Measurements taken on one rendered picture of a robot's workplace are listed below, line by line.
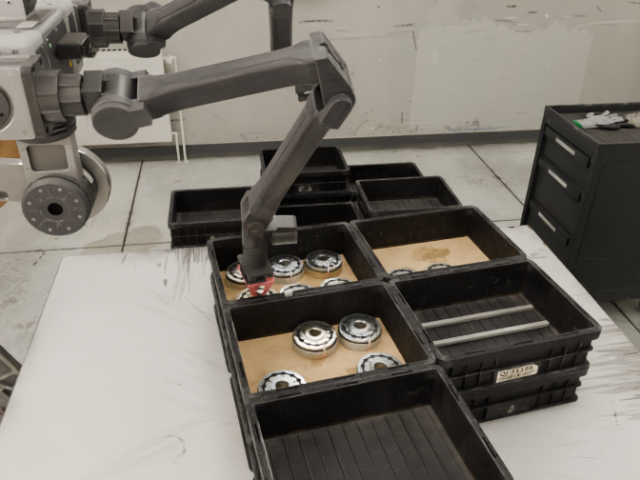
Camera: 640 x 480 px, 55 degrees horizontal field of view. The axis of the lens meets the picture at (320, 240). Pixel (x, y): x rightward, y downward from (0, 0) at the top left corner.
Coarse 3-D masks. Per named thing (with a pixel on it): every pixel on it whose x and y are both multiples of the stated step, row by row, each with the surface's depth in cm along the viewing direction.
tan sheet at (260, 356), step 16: (272, 336) 145; (288, 336) 145; (384, 336) 146; (256, 352) 140; (272, 352) 141; (288, 352) 141; (336, 352) 141; (352, 352) 141; (368, 352) 141; (384, 352) 141; (256, 368) 136; (272, 368) 136; (288, 368) 136; (304, 368) 136; (320, 368) 137; (336, 368) 137; (352, 368) 137; (256, 384) 132
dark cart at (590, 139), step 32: (544, 128) 273; (576, 128) 247; (544, 160) 276; (576, 160) 252; (608, 160) 237; (544, 192) 280; (576, 192) 250; (608, 192) 245; (544, 224) 282; (576, 224) 252; (608, 224) 254; (576, 256) 260; (608, 256) 263; (608, 288) 273
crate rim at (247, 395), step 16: (336, 288) 146; (352, 288) 146; (368, 288) 147; (384, 288) 146; (240, 304) 140; (256, 304) 140; (400, 304) 141; (224, 320) 138; (416, 336) 131; (240, 352) 126; (432, 352) 127; (240, 368) 122; (384, 368) 123; (400, 368) 123; (240, 384) 119; (304, 384) 118; (320, 384) 118
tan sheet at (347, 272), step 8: (304, 264) 172; (344, 264) 172; (224, 272) 168; (304, 272) 168; (344, 272) 169; (352, 272) 169; (224, 280) 165; (304, 280) 165; (312, 280) 165; (320, 280) 165; (352, 280) 166; (224, 288) 162; (272, 288) 162; (280, 288) 162; (232, 296) 159
